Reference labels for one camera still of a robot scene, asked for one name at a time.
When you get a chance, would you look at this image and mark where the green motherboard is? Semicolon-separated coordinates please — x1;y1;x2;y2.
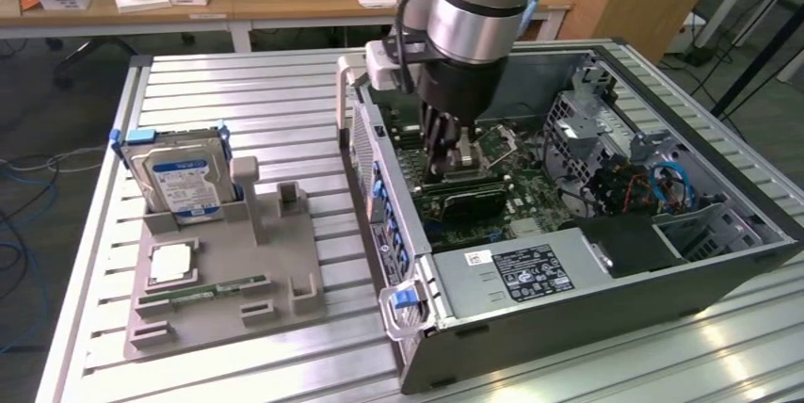
381;105;579;253

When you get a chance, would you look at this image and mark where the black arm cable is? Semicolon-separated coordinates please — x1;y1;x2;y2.
393;0;442;94

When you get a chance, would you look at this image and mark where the hard disk blue label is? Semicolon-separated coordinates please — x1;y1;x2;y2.
122;137;229;226

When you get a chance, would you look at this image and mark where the black office chair base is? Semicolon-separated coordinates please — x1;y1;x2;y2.
54;38;141;89

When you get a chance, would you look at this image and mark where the grey power supply unit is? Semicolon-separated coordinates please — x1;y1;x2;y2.
430;226;617;320

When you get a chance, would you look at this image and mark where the hard disk drive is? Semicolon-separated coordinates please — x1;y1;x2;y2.
110;120;238;202

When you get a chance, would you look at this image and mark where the metal socket cover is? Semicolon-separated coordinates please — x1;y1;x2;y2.
481;123;522;165

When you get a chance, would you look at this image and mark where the blue floor cable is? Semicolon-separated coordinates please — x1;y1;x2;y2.
0;162;62;355

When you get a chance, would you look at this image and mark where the blue disk wire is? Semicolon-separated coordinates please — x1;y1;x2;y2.
650;162;698;209

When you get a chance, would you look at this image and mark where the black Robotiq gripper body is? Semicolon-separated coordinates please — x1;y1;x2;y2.
414;56;511;123

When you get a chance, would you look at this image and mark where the black slanted stand pole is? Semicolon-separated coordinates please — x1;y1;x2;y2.
709;0;804;120

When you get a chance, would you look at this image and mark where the silver CPU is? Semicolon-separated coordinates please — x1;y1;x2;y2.
150;245;198;282

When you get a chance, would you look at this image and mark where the dark grey PC case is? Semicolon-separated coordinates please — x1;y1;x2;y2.
337;37;798;395

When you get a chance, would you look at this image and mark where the grey parts rack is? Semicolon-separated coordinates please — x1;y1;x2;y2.
123;155;330;363

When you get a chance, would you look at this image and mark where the metal disk bay cage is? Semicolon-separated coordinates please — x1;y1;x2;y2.
543;89;638;179

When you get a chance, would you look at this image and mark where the blue case release latch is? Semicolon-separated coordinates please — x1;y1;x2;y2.
389;292;419;314

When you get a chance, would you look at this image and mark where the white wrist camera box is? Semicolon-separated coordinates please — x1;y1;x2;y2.
365;40;430;91

